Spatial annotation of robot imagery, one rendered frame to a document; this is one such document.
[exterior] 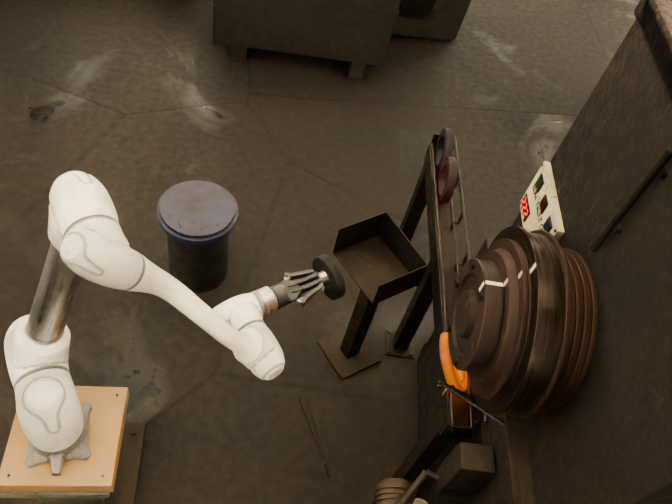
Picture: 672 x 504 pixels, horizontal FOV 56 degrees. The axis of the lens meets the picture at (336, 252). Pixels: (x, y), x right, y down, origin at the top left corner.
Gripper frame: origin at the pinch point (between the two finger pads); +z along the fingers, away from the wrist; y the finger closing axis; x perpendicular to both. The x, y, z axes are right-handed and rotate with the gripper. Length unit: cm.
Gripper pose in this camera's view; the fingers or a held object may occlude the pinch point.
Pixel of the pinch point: (328, 274)
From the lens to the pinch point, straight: 206.6
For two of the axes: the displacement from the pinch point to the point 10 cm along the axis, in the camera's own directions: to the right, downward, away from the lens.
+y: 5.1, 7.3, -4.5
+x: 1.2, -5.8, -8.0
